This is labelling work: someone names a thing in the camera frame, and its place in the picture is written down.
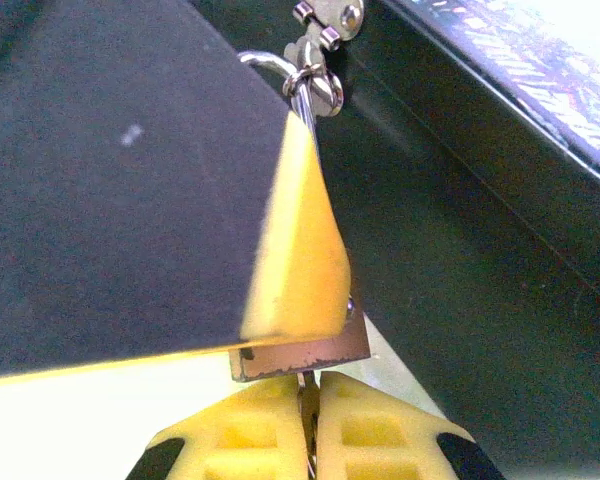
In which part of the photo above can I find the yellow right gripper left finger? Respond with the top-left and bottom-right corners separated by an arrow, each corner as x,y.
123,374 -> 312,480

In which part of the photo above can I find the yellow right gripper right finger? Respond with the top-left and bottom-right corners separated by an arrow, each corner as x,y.
314,371 -> 507,480

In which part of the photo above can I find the dark box with painting print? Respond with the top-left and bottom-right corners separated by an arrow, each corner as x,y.
188,0 -> 600,480

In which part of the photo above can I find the silver box hasp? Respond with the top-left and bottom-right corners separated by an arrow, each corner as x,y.
280,0 -> 367,119

